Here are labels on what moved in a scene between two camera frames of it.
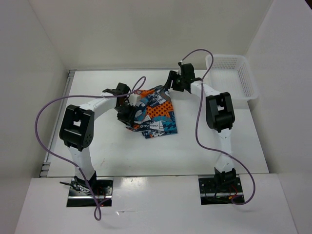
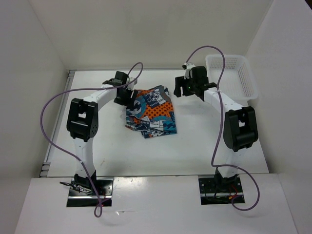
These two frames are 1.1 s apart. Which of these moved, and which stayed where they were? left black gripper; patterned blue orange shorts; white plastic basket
Moved: left black gripper
Stayed: white plastic basket; patterned blue orange shorts
